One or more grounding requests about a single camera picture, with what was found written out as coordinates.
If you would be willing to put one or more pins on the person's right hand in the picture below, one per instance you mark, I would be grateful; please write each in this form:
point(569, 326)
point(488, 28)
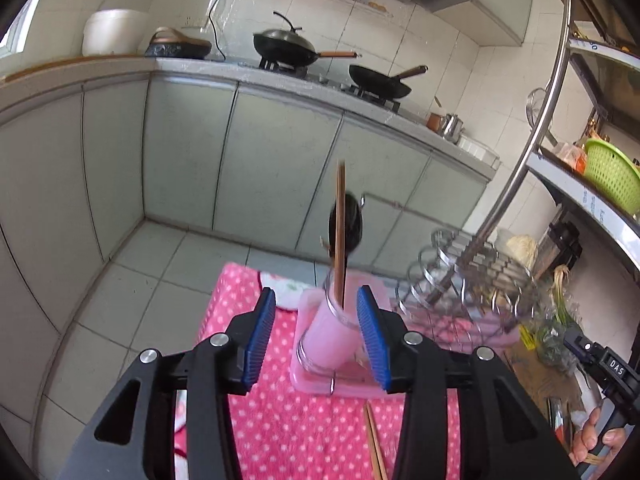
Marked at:
point(590, 440)

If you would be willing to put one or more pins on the steel kettle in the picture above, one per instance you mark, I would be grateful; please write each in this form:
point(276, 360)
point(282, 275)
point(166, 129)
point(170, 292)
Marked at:
point(452, 127)

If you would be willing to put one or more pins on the pink utensil drainer rack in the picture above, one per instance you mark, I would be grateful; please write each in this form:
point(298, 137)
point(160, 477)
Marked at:
point(450, 280)

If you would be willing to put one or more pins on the brown cardboard sheet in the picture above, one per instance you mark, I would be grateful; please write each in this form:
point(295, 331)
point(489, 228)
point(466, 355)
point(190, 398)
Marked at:
point(540, 390)

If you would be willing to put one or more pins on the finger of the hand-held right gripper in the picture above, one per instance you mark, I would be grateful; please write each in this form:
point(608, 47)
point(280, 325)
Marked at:
point(582, 346)

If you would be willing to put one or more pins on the black wok with lid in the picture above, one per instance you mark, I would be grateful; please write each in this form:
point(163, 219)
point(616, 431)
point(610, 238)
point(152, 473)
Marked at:
point(282, 47)

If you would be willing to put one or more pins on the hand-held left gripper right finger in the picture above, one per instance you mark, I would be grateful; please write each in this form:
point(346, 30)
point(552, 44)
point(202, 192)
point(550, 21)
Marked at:
point(372, 340)

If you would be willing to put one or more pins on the napa cabbage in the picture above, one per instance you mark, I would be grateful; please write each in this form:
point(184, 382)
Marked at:
point(522, 252)

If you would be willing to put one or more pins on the green plastic basket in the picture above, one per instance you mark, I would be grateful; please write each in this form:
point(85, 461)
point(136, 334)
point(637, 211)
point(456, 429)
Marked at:
point(612, 175)

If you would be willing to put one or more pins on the bag of green vegetables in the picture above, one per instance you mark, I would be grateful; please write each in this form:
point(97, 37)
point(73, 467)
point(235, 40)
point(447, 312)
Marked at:
point(555, 345)

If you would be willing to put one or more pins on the gas stove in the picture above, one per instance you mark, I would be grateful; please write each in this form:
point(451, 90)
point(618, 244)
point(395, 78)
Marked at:
point(325, 79)

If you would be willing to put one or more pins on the steel shelf rack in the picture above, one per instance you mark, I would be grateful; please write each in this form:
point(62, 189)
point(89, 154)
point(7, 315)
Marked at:
point(545, 110)

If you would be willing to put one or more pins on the window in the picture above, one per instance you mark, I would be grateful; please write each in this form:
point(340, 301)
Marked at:
point(20, 30)

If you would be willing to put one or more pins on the brown jar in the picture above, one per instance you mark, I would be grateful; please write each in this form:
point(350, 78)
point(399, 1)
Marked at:
point(434, 121)

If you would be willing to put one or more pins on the pink polka dot cloth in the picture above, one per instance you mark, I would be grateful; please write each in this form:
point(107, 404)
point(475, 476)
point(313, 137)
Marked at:
point(300, 425)

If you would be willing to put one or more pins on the black spoon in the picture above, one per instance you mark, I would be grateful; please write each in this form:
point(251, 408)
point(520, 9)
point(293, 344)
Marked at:
point(352, 225)

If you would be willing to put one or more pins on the pink plastic utensil cup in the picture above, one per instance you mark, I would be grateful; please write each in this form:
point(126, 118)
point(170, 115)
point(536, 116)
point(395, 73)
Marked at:
point(335, 332)
point(500, 332)

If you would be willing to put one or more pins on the black frying pan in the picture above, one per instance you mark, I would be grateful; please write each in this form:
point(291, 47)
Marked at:
point(380, 85)

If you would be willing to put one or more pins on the grey wall cabinet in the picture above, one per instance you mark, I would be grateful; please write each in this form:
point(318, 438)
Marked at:
point(500, 5)

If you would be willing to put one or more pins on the grey kitchen base cabinets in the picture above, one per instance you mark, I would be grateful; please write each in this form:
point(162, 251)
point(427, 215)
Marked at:
point(190, 160)

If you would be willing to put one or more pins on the black blender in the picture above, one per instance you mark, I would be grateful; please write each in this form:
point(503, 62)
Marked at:
point(560, 245)

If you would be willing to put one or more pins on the white rice cooker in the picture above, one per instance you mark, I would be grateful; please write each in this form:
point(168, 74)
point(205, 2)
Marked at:
point(115, 35)

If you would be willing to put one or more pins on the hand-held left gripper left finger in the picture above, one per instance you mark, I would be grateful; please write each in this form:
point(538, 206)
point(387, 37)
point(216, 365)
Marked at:
point(260, 340)

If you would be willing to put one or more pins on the white plastic tray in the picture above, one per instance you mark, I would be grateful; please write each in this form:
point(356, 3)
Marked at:
point(477, 149)

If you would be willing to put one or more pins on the metal strainer ladle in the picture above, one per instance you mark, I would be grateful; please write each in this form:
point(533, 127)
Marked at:
point(539, 107)

